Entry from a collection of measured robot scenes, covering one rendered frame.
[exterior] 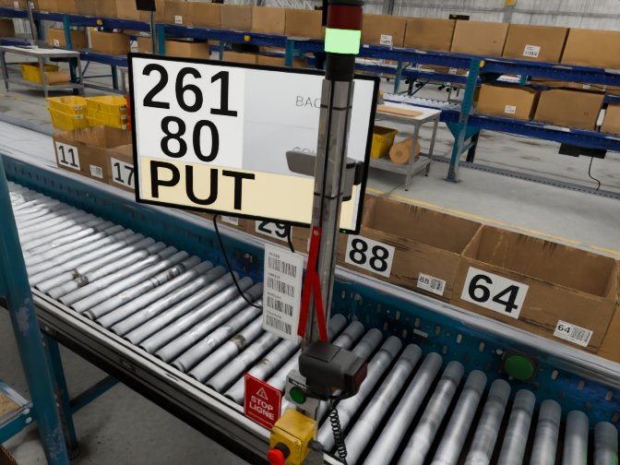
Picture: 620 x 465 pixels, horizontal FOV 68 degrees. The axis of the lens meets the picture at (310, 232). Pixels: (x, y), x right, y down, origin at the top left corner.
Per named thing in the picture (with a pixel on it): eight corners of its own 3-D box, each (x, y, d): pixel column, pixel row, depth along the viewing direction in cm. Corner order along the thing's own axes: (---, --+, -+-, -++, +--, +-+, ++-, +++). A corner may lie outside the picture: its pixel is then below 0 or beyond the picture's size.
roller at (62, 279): (27, 285, 154) (35, 290, 152) (149, 233, 195) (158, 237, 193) (29, 297, 156) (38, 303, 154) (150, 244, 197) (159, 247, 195)
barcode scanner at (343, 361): (353, 422, 81) (352, 373, 77) (297, 399, 86) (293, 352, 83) (369, 399, 86) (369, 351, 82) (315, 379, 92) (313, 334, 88)
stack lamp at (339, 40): (318, 50, 67) (321, 5, 64) (334, 49, 71) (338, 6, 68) (349, 53, 65) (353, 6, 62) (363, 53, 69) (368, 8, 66)
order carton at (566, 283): (447, 305, 137) (459, 256, 130) (471, 267, 161) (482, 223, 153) (596, 357, 120) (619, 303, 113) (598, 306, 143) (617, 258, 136)
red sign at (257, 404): (243, 415, 106) (244, 373, 101) (245, 412, 107) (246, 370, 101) (301, 448, 99) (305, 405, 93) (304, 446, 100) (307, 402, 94)
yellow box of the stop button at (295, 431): (264, 457, 94) (265, 432, 91) (287, 429, 101) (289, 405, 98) (325, 494, 88) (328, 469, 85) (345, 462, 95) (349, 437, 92)
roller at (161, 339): (137, 363, 133) (129, 348, 132) (248, 287, 174) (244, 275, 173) (146, 363, 130) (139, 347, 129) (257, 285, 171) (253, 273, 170)
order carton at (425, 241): (334, 265, 155) (339, 219, 147) (370, 235, 178) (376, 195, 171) (449, 305, 137) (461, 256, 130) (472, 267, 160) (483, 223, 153)
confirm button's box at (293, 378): (282, 400, 94) (284, 375, 91) (291, 391, 96) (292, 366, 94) (310, 416, 91) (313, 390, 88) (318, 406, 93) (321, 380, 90)
